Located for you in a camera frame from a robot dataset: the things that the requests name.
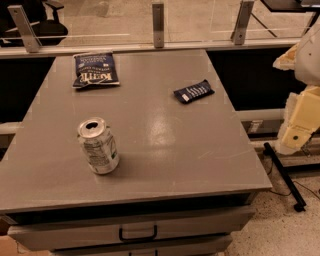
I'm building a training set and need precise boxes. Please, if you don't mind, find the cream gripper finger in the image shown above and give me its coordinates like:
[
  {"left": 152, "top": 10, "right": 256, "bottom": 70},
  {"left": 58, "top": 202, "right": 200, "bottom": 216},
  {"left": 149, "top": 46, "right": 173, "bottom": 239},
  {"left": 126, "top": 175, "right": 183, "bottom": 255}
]
[
  {"left": 273, "top": 44, "right": 299, "bottom": 71},
  {"left": 276, "top": 86, "right": 320, "bottom": 155}
]

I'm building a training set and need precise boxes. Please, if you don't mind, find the silver 7up soda can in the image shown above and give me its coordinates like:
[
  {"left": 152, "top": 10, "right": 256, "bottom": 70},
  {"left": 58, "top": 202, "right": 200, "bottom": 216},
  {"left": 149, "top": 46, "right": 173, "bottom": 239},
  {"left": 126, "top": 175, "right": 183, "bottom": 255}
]
[{"left": 77, "top": 117, "right": 119, "bottom": 175}]

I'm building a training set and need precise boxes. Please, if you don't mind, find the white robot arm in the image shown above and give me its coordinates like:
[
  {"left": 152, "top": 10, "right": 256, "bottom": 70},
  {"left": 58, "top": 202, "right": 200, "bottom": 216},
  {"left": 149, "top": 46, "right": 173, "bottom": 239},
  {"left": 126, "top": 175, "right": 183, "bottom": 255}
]
[{"left": 273, "top": 24, "right": 320, "bottom": 155}]

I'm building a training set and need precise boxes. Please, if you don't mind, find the blue rxbar blueberry bar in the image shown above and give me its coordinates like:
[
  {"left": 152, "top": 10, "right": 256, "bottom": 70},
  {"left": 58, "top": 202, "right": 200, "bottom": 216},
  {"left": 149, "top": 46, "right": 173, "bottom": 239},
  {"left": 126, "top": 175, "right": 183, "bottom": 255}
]
[{"left": 173, "top": 79, "right": 215, "bottom": 104}]

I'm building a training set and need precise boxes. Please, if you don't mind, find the dark background desk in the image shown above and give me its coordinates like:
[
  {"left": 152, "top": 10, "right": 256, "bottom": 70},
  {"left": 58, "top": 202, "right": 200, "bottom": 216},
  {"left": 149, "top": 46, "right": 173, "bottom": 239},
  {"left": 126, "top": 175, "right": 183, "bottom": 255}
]
[{"left": 259, "top": 0, "right": 320, "bottom": 38}]

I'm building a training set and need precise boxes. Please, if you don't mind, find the black metal floor leg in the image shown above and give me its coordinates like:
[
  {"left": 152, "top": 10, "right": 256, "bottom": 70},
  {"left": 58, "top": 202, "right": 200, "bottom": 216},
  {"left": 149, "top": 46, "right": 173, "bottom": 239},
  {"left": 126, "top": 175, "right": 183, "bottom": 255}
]
[{"left": 264, "top": 142, "right": 306, "bottom": 212}]

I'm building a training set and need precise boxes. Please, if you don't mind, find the grey lower drawer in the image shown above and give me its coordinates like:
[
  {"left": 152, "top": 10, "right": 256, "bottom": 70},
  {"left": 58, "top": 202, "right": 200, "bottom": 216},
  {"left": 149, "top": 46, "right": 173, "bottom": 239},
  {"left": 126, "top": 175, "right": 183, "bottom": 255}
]
[{"left": 51, "top": 235, "right": 232, "bottom": 256}]

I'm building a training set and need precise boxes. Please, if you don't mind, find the grey drawer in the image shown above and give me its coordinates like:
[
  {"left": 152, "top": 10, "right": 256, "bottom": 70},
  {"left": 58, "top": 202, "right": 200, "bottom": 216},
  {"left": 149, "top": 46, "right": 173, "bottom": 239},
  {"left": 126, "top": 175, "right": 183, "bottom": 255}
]
[
  {"left": 8, "top": 205, "right": 255, "bottom": 251},
  {"left": 51, "top": 235, "right": 232, "bottom": 256}
]

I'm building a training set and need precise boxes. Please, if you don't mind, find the blue kettle chips bag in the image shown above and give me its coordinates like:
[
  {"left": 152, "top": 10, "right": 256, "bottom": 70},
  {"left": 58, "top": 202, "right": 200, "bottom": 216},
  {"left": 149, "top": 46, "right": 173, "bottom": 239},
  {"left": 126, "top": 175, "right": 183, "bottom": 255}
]
[{"left": 73, "top": 52, "right": 120, "bottom": 89}]

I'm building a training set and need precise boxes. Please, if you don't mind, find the black office chair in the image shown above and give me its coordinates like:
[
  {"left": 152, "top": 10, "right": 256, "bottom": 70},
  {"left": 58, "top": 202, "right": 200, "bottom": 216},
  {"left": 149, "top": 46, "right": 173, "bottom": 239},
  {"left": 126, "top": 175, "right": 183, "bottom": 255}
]
[{"left": 0, "top": 0, "right": 68, "bottom": 47}]

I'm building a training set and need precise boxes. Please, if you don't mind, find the grey upper drawer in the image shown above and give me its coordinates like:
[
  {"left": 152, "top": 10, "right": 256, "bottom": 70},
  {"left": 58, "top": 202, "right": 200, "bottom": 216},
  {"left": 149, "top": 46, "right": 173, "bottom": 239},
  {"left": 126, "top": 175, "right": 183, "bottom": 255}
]
[{"left": 8, "top": 205, "right": 255, "bottom": 251}]

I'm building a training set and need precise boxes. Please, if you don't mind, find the right metal bracket post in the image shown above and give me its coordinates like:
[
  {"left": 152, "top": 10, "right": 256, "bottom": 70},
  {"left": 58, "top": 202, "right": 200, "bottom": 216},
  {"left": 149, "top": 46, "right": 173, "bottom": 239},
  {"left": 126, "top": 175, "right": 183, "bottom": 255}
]
[{"left": 231, "top": 0, "right": 254, "bottom": 45}]

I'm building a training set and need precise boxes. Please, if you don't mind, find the metal bracket post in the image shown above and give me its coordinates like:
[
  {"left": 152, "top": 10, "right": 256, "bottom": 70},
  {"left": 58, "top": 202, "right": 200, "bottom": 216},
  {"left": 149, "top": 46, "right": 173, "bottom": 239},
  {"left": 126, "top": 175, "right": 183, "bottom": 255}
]
[
  {"left": 231, "top": 0, "right": 254, "bottom": 45},
  {"left": 152, "top": 3, "right": 164, "bottom": 48},
  {"left": 8, "top": 5, "right": 42, "bottom": 53}
]

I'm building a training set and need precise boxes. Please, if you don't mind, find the black floor cable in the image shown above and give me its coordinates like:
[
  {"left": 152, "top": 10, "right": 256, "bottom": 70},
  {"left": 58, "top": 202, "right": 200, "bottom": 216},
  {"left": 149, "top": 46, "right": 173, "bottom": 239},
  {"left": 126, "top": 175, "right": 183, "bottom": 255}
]
[{"left": 266, "top": 159, "right": 320, "bottom": 201}]

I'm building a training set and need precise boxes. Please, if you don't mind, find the middle metal bracket post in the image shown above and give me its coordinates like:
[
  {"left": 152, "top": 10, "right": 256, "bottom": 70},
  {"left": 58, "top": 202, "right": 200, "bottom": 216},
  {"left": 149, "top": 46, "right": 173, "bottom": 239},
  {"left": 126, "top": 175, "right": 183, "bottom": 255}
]
[{"left": 152, "top": 3, "right": 164, "bottom": 48}]

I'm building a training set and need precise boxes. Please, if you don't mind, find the black drawer handle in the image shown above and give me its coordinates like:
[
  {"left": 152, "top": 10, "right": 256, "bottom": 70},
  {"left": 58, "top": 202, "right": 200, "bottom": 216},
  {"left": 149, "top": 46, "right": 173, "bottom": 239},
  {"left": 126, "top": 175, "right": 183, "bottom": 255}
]
[{"left": 118, "top": 225, "right": 158, "bottom": 243}]

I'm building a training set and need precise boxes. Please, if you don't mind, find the left metal bracket post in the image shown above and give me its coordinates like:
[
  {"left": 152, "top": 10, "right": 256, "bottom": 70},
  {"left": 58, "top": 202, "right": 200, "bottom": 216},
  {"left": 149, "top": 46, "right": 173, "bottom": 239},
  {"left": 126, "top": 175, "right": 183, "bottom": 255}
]
[{"left": 8, "top": 5, "right": 42, "bottom": 53}]

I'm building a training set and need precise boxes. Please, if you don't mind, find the grey horizontal rail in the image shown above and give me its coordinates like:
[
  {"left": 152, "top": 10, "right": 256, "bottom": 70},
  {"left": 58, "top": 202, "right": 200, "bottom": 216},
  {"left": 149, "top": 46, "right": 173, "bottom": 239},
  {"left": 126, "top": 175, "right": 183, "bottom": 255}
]
[{"left": 0, "top": 38, "right": 300, "bottom": 59}]

